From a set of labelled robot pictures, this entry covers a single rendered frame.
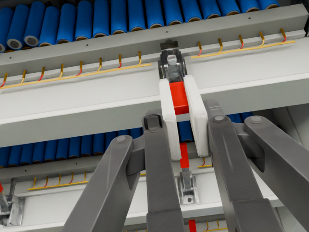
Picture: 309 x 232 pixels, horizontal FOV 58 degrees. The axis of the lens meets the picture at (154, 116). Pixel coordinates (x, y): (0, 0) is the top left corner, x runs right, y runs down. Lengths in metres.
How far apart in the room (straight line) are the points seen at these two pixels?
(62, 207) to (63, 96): 0.22
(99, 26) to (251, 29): 0.16
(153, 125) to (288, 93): 0.18
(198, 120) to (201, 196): 0.27
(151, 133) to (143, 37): 0.16
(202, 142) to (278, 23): 0.18
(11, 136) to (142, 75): 0.15
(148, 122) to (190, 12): 0.19
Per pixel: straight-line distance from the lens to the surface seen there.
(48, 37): 0.34
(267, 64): 0.30
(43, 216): 0.47
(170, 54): 0.26
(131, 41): 0.29
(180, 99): 0.21
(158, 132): 0.15
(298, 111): 0.42
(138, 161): 0.15
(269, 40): 0.31
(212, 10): 0.32
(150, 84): 0.28
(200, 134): 0.16
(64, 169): 0.46
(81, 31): 0.33
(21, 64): 0.32
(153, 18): 0.32
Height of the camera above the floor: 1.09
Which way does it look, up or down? 40 degrees down
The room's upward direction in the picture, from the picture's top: 11 degrees counter-clockwise
